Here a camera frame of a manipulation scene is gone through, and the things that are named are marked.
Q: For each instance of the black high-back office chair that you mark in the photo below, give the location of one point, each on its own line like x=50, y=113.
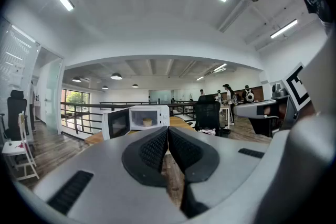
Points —
x=15, y=115

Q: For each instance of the glass door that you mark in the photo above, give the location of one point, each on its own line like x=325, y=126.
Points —
x=53, y=97

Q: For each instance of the white folding chair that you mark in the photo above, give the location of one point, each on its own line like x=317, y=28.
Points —
x=13, y=149

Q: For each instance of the pink patterned cloth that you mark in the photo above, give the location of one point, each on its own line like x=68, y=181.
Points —
x=207, y=131

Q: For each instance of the black mesh office chair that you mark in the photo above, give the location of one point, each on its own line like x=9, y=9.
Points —
x=207, y=115

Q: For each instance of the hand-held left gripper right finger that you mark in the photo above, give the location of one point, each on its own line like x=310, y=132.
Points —
x=236, y=165

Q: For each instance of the black pendant lamp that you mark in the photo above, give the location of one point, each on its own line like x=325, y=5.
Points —
x=135, y=85
x=105, y=87
x=76, y=79
x=116, y=76

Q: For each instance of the red cloth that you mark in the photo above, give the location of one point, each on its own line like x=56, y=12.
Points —
x=20, y=144

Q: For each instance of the white microwave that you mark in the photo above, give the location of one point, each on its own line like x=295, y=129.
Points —
x=163, y=112

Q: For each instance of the window with greenery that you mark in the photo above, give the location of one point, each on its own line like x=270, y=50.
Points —
x=76, y=97

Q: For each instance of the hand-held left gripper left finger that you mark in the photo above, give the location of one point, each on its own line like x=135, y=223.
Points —
x=105, y=178

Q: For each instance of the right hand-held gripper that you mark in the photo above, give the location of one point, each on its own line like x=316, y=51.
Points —
x=294, y=91

